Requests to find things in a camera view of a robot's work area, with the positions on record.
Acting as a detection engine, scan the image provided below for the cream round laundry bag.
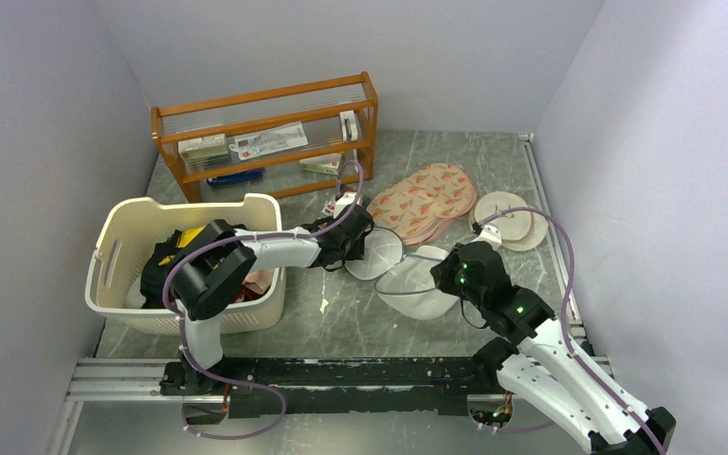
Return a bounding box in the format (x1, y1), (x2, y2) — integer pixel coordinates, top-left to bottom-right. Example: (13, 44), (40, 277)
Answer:
(468, 191), (548, 252)

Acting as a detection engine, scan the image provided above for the white upright box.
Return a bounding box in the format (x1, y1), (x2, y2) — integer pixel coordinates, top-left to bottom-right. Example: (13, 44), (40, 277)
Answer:
(338, 110), (359, 161)

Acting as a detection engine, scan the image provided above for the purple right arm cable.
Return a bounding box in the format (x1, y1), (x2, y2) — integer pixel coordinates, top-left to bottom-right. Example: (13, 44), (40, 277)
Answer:
(473, 207), (666, 455)

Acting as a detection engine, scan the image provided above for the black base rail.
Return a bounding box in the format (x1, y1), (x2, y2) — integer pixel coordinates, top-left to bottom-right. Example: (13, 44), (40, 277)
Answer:
(159, 356), (505, 418)

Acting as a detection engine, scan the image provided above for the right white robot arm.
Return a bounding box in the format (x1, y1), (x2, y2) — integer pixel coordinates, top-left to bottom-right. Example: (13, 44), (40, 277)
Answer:
(430, 241), (676, 454)

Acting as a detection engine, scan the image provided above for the black bra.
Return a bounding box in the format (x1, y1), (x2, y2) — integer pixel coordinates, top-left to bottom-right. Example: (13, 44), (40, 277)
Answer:
(127, 225), (208, 310)

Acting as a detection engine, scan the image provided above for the white packet on shelf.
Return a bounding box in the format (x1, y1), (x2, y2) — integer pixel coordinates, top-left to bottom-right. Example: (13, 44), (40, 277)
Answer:
(228, 121), (308, 161)

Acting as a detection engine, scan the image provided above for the orange wooden shelf rack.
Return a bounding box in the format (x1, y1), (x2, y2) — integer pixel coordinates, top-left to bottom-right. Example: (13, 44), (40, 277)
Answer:
(150, 71), (378, 203)

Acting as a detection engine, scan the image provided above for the cream plastic laundry basket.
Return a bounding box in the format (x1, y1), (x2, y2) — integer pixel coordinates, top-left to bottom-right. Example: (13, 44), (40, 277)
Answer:
(84, 193), (282, 336)

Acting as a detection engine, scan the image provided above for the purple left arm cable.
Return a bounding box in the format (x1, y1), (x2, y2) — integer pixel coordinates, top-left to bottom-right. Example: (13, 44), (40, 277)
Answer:
(161, 159), (365, 391)

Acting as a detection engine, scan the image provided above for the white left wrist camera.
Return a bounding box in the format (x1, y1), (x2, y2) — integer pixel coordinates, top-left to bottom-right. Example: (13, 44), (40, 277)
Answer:
(321, 191), (357, 218)

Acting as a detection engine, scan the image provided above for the peach patterned laundry bag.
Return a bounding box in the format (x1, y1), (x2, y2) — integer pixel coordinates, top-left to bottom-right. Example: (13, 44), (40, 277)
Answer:
(367, 163), (478, 246)

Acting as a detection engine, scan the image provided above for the white box on shelf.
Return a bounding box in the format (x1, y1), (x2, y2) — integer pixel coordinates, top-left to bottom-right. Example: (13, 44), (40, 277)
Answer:
(177, 134), (229, 166)

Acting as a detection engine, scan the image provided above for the small white red box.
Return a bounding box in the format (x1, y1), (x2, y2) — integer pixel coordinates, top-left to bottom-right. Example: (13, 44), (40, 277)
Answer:
(299, 153), (344, 175)

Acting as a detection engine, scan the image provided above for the white mesh laundry bag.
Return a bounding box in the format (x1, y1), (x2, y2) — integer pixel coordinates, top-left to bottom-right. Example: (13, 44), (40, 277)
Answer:
(345, 227), (458, 320)

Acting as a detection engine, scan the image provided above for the pink cloth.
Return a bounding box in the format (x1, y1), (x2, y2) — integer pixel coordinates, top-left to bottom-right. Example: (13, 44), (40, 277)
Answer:
(240, 269), (274, 301)

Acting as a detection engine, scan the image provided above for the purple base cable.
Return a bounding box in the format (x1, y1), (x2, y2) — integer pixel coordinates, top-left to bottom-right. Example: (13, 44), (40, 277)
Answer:
(178, 379), (288, 442)

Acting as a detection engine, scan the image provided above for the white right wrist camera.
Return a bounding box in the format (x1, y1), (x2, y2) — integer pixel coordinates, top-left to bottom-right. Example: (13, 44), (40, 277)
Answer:
(472, 223), (502, 250)

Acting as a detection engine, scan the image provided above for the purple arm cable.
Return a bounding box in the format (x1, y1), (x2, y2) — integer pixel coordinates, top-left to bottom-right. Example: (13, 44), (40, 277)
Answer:
(161, 159), (365, 391)
(473, 207), (666, 455)

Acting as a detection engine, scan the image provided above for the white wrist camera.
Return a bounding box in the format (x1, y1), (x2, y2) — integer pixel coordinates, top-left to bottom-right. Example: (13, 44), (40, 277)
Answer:
(321, 191), (357, 218)
(472, 223), (502, 250)

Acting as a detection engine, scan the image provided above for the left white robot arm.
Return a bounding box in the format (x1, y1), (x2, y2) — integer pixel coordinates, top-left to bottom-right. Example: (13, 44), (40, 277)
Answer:
(161, 203), (374, 394)

